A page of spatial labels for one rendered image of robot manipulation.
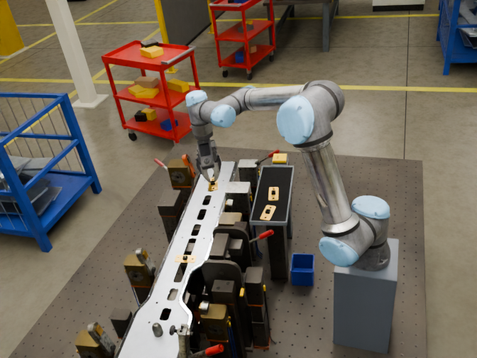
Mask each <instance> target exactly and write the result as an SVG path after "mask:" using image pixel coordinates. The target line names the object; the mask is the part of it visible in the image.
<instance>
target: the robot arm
mask: <svg viewBox="0 0 477 358"><path fill-rule="evenodd" d="M185 99H186V103H187V110H188V113H189V117H190V123H191V126H190V128H192V132H193V134H194V138H195V139H197V140H198V141H197V156H198V157H197V158H196V161H197V168H198V170H199V172H200V173H201V174H202V175H203V177H204V178H205V179H206V180H207V181H208V182H209V183H210V182H211V180H210V177H209V173H208V169H210V168H212V170H213V171H214V181H215V182H216V181H217V180H218V177H219V173H220V170H221V158H220V157H219V154H217V149H216V142H215V139H212V140H211V139H210V138H211V137H212V136H213V127H212V124H213V125H215V126H218V127H224V128H228V127H230V126H231V125H232V124H233V122H234V121H235V119H236V116H238V115H239V114H241V113H242V112H244V111H255V110H279V111H278V114H277V126H278V130H279V132H280V134H281V136H282V137H285V140H286V141H287V142H288V143H291V144H292V145H293V146H294V148H296V149H298V150H300V151H301V153H302V157H303V159H304V162H305V165H306V168H307V172H308V174H309V178H310V180H311V183H312V187H313V189H314V193H315V195H316V198H317V202H318V204H319V208H320V210H321V213H322V216H323V219H324V220H323V222H322V223H321V229H322V233H323V235H324V237H323V238H321V239H320V242H319V249H320V251H321V253H322V254H323V255H324V257H325V258H326V259H327V260H329V261H330V262H332V263H333V264H335V265H337V266H340V267H349V266H353V267H354V268H356V269H359V270H362V271H378V270H381V269H383V268H385V267H386V266H387V265H388V264H389V262H390V255H391V253H390V247H389V245H388V241H387V235H388V223H389V217H390V208H389V206H388V204H387V202H386V201H384V200H382V199H380V198H379V197H374V196H360V197H357V198H356V199H355V200H354V201H353V202H352V205H351V208H352V210H351V208H350V205H349V201H348V198H347V196H346V192H345V189H344V185H343V183H342V179H341V176H340V172H339V169H338V166H337V163H336V159H335V157H334V152H333V150H332V147H331V143H330V140H331V138H332V136H333V135H334V133H333V131H332V127H331V124H330V122H332V121H333V120H335V119H336V118H337V117H338V116H339V115H340V113H341V112H342V110H343V108H344V102H345V99H344V93H343V92H342V90H341V88H340V87H339V86H338V85H337V84H336V83H334V82H332V81H328V80H317V81H309V82H307V83H306V84H305V85H295V86H285V87H265V88H255V87H253V86H252V85H248V86H246V87H242V88H241V89H240V90H238V91H236V92H234V93H233V94H230V95H229V96H227V97H225V98H223V99H221V100H219V101H218V102H213V101H210V100H208V99H207V95H206V93H205V91H202V90H195V91H192V92H190V93H188V94H187V95H186V97H185Z"/></svg>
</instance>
